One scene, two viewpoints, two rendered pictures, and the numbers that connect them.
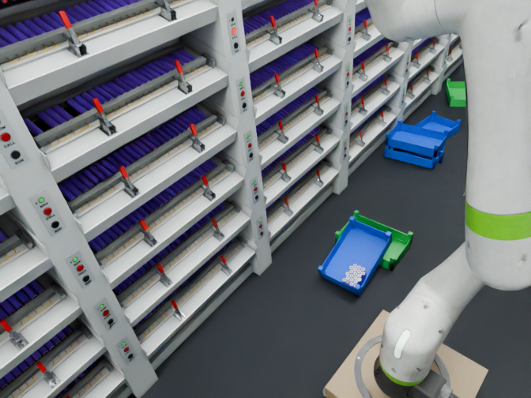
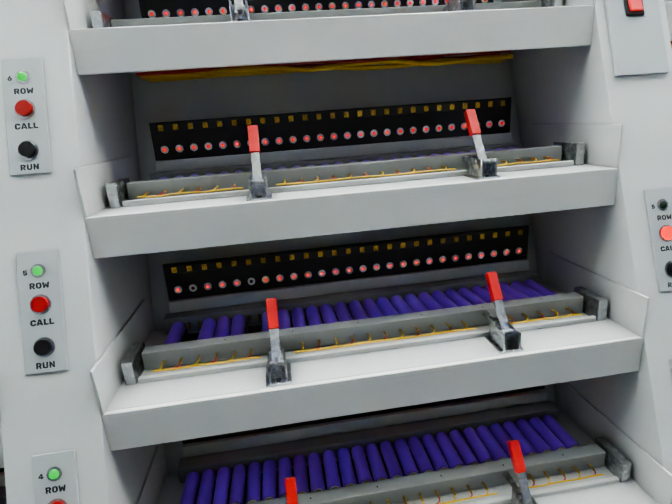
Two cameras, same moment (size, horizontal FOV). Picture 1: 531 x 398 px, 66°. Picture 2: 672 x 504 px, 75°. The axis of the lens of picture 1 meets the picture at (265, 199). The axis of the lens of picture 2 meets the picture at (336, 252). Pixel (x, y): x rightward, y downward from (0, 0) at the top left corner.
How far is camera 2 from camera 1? 0.74 m
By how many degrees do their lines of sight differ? 56
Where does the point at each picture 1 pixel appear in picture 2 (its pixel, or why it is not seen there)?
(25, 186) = (37, 426)
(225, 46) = (637, 265)
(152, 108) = (402, 360)
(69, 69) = (217, 216)
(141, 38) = (398, 193)
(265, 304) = not seen: outside the picture
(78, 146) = (199, 386)
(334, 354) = not seen: outside the picture
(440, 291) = not seen: outside the picture
